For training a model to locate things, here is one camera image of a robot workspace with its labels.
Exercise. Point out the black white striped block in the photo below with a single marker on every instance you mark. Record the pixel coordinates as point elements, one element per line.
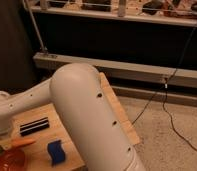
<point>34,126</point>

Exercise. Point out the grey metal pole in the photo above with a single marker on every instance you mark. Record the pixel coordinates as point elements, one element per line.
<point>42,46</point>

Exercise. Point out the orange carrot-like pepper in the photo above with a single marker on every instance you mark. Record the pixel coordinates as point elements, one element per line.
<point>16,143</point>

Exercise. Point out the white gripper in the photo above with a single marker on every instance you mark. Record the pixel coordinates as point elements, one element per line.
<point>6,132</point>

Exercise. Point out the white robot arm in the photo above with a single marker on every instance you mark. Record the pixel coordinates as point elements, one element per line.
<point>85,112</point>

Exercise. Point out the blue sponge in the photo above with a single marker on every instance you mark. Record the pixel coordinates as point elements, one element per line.
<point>56,152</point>

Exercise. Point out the cluttered wooden shelf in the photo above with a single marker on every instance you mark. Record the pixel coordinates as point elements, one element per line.
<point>42,6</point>

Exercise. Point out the orange ceramic bowl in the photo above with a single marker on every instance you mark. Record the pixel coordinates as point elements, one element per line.
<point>13,160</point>

